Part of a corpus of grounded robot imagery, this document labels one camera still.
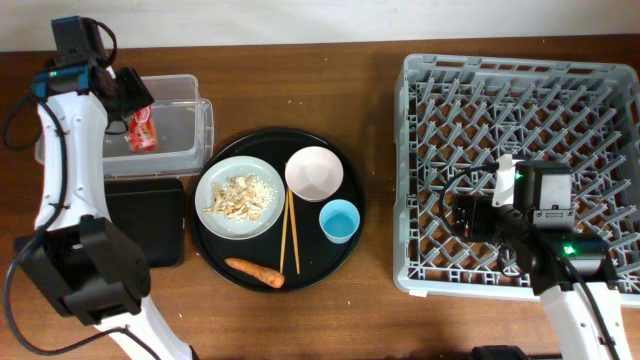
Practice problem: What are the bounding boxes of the red snack wrapper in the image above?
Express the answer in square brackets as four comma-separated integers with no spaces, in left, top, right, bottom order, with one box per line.
[126,106,158,153]

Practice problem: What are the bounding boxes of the light blue cup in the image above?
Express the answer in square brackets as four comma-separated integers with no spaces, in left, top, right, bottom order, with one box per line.
[319,199,361,244]

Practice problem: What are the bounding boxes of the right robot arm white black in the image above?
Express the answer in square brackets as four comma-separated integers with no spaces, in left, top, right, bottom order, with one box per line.
[453,195,632,359]

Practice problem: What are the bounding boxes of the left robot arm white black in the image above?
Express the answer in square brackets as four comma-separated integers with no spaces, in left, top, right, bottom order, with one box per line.
[6,66,197,359]

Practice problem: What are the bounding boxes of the grey dishwasher rack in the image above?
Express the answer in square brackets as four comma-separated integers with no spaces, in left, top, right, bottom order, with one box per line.
[393,54,639,307]

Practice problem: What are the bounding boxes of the black rectangular tray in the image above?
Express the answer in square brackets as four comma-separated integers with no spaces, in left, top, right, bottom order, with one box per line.
[105,178,186,268]

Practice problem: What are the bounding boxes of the black object bottom edge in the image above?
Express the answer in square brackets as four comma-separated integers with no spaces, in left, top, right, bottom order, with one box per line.
[469,345,530,360]

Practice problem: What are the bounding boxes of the grey plate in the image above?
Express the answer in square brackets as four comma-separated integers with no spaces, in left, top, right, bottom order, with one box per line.
[194,156,286,240]

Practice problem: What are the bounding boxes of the food scraps on plate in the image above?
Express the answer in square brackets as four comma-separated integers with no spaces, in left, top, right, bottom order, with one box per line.
[203,174,275,222]

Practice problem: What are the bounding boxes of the white pink bowl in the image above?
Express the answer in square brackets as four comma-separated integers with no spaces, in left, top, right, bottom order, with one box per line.
[285,146,344,202]

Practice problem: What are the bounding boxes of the right wooden chopstick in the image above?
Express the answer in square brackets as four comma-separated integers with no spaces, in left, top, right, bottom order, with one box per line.
[288,188,301,275]

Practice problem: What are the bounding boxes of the wooden chopstick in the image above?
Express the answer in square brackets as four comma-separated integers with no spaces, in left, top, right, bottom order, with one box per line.
[288,188,301,275]
[279,187,290,274]

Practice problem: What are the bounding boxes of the left wooden chopstick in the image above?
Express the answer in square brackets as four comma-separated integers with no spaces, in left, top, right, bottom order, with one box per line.
[279,187,290,274]

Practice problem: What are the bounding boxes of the round black serving tray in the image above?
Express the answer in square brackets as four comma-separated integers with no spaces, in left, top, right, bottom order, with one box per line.
[190,128,366,293]

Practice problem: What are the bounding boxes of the orange carrot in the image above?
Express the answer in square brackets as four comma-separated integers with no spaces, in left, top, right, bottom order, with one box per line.
[225,258,285,289]

